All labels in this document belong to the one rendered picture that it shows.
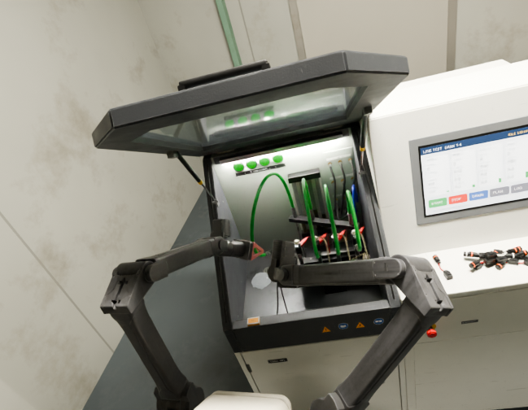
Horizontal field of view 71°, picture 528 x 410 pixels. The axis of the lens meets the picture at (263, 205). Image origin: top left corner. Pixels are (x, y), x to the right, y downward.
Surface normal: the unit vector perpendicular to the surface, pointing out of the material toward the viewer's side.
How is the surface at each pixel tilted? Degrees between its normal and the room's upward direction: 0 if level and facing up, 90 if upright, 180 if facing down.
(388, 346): 52
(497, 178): 76
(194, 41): 90
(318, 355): 90
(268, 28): 90
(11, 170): 90
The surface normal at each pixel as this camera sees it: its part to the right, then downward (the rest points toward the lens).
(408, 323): -0.85, -0.03
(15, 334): 0.95, -0.09
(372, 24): -0.18, 0.60
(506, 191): -0.08, 0.37
